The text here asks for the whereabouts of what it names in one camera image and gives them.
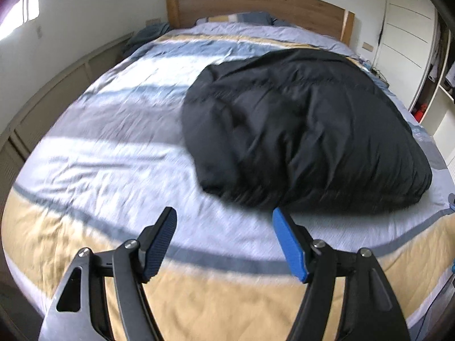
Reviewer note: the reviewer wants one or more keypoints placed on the striped pillow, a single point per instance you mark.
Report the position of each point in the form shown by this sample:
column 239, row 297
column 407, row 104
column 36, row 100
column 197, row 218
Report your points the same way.
column 241, row 18

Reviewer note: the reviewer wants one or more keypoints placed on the white wardrobe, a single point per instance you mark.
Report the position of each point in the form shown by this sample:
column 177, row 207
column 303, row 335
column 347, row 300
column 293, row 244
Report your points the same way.
column 405, row 25

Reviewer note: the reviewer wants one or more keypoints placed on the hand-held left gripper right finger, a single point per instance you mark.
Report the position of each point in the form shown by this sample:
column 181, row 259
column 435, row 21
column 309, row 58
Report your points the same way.
column 289, row 247

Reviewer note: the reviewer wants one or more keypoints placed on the grey-blue pillow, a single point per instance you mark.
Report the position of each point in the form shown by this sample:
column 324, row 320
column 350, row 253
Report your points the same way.
column 282, row 23

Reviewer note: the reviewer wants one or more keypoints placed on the black puffer jacket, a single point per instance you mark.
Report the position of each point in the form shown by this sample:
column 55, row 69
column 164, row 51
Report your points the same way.
column 302, row 124

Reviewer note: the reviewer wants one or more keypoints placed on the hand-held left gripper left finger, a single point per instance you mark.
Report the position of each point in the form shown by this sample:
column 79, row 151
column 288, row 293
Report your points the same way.
column 160, row 245

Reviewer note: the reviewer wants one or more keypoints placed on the bed with striped sheet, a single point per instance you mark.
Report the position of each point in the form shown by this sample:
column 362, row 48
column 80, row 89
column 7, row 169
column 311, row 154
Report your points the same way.
column 117, row 149

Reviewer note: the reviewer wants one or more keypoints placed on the wooden bed headboard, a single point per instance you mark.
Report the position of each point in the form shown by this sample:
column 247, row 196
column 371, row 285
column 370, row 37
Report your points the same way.
column 248, row 1

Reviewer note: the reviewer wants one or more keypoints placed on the window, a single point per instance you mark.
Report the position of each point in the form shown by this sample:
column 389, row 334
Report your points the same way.
column 21, row 10

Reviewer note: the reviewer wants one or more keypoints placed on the red object in wardrobe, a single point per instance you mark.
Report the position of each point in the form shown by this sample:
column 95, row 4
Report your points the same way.
column 421, row 112

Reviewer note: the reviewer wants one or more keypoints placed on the blue-grey cloth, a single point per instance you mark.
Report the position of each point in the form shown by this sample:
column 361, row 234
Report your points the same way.
column 145, row 35

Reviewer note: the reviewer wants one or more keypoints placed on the beige wall switch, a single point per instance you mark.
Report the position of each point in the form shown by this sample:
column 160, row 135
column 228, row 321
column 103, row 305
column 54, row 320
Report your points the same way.
column 367, row 46

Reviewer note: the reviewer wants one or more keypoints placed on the row of hanging clothes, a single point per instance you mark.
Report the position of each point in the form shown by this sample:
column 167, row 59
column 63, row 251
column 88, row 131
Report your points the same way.
column 435, row 64

